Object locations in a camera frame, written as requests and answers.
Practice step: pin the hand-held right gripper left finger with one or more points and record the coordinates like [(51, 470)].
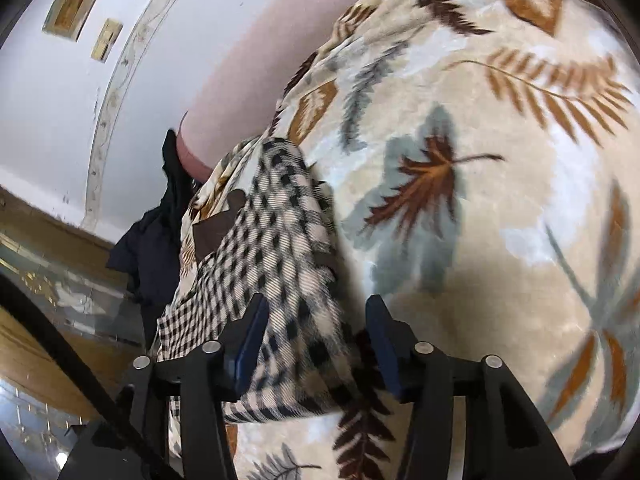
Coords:
[(250, 342)]

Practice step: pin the patterned glass door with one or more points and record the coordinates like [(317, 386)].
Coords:
[(75, 300)]

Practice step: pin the black beige checked jacket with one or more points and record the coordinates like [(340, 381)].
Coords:
[(280, 240)]

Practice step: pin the small gold wall plate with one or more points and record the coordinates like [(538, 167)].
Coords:
[(107, 40)]

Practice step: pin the large gold wall plate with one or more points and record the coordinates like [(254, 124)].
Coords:
[(75, 2)]

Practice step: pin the leaf print blanket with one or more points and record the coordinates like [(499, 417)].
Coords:
[(500, 210)]

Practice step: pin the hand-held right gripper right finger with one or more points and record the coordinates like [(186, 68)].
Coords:
[(386, 352)]

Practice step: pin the black garment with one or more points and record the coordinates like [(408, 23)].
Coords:
[(150, 250)]

